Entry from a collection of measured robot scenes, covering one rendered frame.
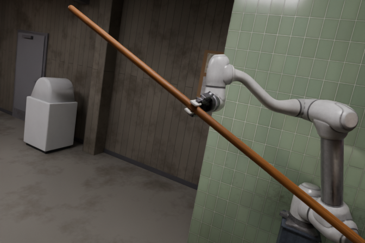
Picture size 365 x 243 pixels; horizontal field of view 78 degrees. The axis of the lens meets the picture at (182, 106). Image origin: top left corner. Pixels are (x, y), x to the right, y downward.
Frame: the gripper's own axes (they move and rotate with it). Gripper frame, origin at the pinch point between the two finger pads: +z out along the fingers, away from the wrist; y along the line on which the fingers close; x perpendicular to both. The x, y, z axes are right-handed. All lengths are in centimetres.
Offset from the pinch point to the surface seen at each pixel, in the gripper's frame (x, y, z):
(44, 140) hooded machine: 226, 269, -187
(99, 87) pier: 223, 152, -245
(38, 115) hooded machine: 263, 244, -188
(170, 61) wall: 140, 38, -265
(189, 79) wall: 93, 43, -262
